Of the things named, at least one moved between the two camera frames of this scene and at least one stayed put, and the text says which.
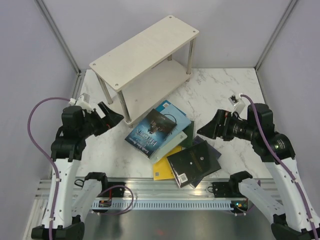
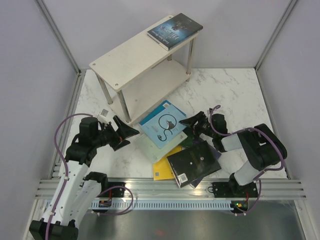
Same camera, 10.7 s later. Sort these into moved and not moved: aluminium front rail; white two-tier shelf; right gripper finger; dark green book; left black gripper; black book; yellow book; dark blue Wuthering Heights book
Moved: left black gripper; right gripper finger; dark blue Wuthering Heights book
Not moved: yellow book; black book; dark green book; white two-tier shelf; aluminium front rail
